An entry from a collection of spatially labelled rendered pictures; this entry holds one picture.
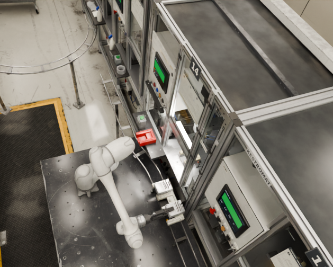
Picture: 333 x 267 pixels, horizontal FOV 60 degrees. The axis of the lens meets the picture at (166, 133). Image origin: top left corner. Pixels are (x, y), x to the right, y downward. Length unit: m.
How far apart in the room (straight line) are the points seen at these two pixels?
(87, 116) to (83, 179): 1.68
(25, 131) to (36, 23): 2.29
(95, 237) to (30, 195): 1.22
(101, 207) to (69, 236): 0.33
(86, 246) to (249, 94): 1.69
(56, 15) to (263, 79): 4.58
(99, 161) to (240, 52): 1.12
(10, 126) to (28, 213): 1.21
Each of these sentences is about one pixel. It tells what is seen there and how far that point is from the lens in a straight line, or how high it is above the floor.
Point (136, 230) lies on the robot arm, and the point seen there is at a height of 1.14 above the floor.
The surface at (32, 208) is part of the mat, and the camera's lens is 3.43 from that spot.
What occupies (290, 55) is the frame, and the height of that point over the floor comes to 2.01.
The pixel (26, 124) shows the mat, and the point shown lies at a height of 0.01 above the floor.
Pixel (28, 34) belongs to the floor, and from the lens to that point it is 5.40.
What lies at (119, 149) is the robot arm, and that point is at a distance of 1.91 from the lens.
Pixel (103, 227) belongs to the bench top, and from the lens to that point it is 2.52.
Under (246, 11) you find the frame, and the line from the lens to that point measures 2.29.
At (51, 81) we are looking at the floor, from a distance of 4.50.
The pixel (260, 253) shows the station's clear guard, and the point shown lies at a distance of 1.69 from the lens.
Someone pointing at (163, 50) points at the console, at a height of 1.81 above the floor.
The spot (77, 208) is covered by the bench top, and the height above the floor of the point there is 0.68.
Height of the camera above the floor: 3.08
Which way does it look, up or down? 54 degrees down
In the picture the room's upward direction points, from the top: 12 degrees clockwise
